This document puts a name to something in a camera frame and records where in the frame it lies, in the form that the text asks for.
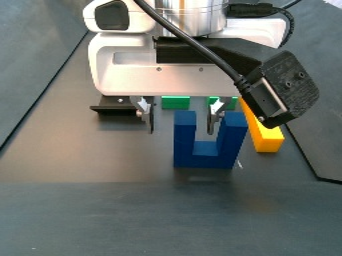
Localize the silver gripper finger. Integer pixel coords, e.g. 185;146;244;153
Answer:
206;96;230;135

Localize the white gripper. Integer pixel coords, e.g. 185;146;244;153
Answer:
82;0;285;133

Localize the blue U-shaped block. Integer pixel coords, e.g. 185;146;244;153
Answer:
173;111;246;169

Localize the green zigzag block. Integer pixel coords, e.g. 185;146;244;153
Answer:
161;96;237;110

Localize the yellow bar block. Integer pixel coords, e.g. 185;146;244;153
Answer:
238;99;284;153

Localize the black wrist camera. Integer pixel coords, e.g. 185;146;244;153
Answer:
240;51;319;129

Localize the black camera cable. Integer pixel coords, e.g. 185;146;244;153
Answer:
132;0;252;94

